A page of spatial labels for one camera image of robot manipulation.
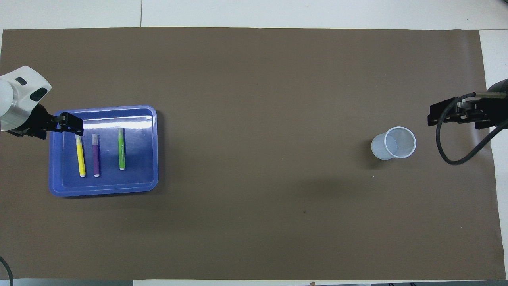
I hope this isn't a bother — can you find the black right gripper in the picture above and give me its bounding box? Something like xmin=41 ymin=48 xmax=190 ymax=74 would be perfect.
xmin=427 ymin=78 xmax=508 ymax=131

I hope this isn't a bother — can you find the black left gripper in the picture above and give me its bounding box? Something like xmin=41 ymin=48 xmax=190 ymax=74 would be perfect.
xmin=7 ymin=103 xmax=85 ymax=140

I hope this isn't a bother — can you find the yellow marker pen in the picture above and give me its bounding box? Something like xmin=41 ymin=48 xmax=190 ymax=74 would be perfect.
xmin=75 ymin=135 xmax=87 ymax=178

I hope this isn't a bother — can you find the purple marker pen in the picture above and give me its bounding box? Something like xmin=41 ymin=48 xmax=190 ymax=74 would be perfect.
xmin=91 ymin=133 xmax=101 ymax=178

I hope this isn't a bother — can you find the green marker pen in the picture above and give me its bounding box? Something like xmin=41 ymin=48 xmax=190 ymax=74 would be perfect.
xmin=117 ymin=127 xmax=127 ymax=171

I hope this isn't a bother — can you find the blue plastic tray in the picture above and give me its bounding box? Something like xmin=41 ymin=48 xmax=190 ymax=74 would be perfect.
xmin=48 ymin=105 xmax=159 ymax=198

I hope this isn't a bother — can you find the translucent plastic cup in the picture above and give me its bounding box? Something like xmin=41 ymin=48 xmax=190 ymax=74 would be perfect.
xmin=371 ymin=126 xmax=417 ymax=160

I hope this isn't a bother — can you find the brown table mat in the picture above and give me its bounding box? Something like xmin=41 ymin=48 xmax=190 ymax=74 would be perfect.
xmin=0 ymin=27 xmax=507 ymax=281

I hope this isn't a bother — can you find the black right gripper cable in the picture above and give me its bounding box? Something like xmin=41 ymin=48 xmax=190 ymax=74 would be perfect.
xmin=435 ymin=92 xmax=508 ymax=166

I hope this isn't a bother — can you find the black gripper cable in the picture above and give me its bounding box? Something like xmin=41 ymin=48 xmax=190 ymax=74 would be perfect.
xmin=0 ymin=256 xmax=15 ymax=286
xmin=435 ymin=92 xmax=508 ymax=166

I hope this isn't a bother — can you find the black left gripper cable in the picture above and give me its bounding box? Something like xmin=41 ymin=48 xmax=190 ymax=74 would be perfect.
xmin=0 ymin=256 xmax=15 ymax=286

